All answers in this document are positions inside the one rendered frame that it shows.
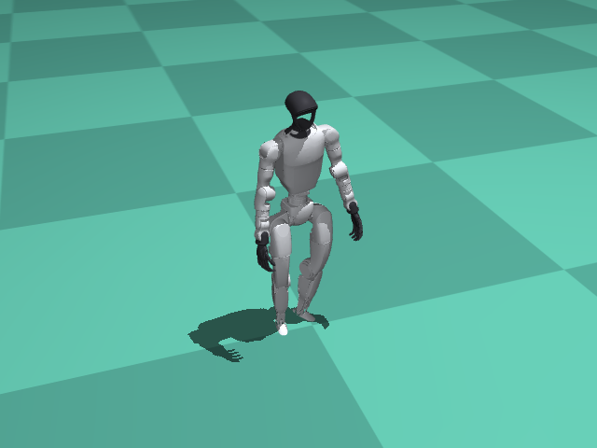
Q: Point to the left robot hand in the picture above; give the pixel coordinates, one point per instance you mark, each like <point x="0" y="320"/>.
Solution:
<point x="357" y="223"/>

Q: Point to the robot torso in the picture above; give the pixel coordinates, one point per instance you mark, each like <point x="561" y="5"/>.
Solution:
<point x="298" y="170"/>

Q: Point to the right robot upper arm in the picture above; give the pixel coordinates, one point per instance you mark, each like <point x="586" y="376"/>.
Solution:
<point x="269" y="153"/>

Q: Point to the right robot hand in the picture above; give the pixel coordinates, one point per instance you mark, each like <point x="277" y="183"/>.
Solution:
<point x="262" y="253"/>

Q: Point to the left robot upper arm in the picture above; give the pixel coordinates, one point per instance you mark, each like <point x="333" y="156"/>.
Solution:
<point x="333" y="151"/>

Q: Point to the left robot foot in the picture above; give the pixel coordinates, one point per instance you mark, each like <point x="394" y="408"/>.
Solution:
<point x="305" y="315"/>

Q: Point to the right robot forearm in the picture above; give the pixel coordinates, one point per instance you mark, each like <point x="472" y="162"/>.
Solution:
<point x="262" y="213"/>

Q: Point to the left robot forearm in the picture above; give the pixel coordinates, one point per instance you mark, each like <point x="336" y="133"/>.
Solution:
<point x="346" y="190"/>

